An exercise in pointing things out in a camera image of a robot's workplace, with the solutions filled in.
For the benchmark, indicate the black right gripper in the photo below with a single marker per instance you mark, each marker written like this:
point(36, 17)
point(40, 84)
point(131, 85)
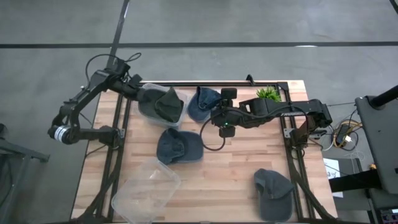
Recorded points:
point(228, 116)

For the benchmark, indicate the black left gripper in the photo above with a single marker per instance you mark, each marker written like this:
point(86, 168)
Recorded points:
point(136, 91)

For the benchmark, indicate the bright blue cap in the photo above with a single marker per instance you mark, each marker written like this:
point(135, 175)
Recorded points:
point(202, 105)

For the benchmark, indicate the dark green cap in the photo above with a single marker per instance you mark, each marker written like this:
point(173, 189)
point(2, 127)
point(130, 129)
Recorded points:
point(169, 107)

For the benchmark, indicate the dark blue denim cap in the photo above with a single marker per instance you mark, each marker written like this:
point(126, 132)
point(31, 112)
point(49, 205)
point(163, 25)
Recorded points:
point(189, 146)

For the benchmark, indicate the grey cap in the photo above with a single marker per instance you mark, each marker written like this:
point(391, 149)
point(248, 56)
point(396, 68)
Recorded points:
point(275, 199)

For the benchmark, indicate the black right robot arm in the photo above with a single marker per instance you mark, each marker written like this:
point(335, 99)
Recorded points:
point(280, 110)

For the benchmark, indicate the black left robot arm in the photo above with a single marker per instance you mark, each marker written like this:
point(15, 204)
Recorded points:
point(90, 89)

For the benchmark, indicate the clear plastic bin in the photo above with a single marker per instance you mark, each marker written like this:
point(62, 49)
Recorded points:
point(146, 193)
point(148, 86)

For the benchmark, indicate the green plant in white pot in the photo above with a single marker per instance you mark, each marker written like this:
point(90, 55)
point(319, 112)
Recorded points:
point(269, 93)

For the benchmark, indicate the black power brick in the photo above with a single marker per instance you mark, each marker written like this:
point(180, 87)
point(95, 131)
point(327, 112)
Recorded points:
point(343, 133)

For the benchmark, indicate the white paper sheet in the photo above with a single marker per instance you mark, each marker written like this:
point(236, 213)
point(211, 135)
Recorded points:
point(332, 174)

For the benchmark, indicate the black beam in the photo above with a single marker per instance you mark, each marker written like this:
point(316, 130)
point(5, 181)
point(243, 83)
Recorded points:
point(354, 181)

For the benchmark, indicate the grey cart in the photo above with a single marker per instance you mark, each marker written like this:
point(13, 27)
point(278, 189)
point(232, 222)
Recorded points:
point(379, 137)

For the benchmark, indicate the black pole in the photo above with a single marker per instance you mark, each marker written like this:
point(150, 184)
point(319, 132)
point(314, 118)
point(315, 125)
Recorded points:
point(385, 96)

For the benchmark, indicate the control box with buttons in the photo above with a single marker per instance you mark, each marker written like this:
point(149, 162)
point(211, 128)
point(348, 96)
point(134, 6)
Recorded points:
point(388, 216)

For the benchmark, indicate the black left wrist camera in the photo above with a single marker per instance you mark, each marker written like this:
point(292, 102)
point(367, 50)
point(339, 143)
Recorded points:
point(136, 81)

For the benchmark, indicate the black metal rig frame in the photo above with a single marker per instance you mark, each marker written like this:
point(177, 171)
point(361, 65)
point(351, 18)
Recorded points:
point(283, 84)

